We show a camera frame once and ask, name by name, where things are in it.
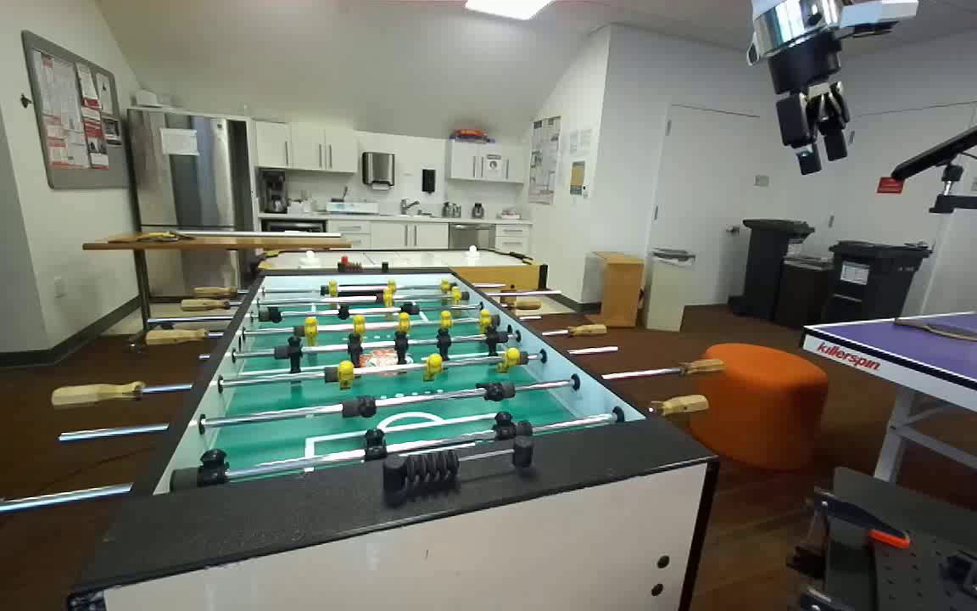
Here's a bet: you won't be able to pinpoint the black camera on stand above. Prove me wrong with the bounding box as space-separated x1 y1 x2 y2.
877 125 977 215

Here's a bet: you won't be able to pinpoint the white kitchen cabinets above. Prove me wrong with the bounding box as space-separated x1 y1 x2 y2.
254 124 357 175

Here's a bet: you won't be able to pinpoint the wooden high table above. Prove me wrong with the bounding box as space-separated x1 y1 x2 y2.
83 229 347 316

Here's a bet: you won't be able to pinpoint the black recycling bin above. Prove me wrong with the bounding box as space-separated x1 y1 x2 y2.
822 243 930 318

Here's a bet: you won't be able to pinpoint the foosball table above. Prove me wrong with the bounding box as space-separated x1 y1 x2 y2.
69 267 716 611

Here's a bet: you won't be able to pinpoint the purple ping pong table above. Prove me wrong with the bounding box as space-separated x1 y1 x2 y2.
799 312 977 482

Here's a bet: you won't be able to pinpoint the white small bin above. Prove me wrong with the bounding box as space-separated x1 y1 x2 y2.
643 247 696 332

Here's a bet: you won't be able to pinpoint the orange round ottoman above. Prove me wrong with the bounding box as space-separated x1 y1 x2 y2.
687 342 827 473

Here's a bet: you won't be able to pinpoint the black trash bin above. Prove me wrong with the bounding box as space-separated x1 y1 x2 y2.
743 217 814 318

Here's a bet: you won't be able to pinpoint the stainless steel refrigerator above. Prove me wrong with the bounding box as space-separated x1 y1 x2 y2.
125 106 238 300

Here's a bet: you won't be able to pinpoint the grey notice board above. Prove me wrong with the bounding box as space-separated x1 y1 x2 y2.
20 30 128 190

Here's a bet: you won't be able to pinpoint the wooden small cabinet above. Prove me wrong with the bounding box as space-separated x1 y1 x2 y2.
598 250 643 326

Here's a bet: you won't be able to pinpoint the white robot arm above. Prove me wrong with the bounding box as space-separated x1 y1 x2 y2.
745 0 919 175

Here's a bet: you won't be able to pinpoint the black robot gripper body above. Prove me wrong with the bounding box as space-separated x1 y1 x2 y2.
769 34 849 149

